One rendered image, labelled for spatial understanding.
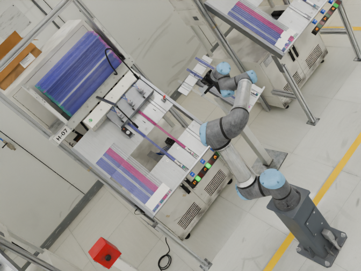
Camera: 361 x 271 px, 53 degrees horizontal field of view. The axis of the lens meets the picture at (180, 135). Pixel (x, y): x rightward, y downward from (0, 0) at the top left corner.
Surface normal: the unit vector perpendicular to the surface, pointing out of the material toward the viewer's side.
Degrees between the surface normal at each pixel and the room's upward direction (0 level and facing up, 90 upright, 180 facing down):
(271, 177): 7
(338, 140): 0
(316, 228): 90
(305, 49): 90
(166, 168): 46
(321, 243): 90
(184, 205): 90
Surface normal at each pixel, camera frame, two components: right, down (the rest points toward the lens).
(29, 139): 0.55, 0.23
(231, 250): -0.56, -0.62
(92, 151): 0.00, -0.25
